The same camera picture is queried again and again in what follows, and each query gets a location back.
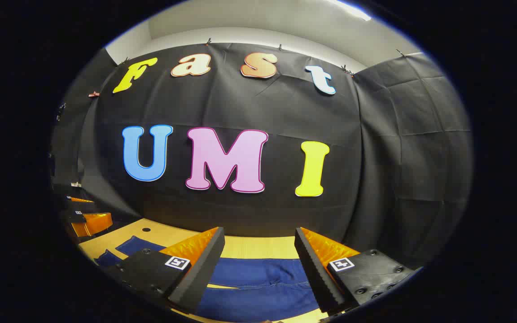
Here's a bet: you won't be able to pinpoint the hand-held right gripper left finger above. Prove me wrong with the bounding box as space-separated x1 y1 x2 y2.
101 227 226 315

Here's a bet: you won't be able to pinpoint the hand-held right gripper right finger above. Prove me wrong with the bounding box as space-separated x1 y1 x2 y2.
294 227 422 314

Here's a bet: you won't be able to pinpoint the blue jeans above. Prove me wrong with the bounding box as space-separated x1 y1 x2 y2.
95 236 322 323

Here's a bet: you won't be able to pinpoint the black backdrop cloth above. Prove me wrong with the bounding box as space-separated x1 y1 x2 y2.
50 43 473 270

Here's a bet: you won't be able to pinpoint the black hanging strap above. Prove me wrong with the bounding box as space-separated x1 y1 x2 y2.
48 102 67 180

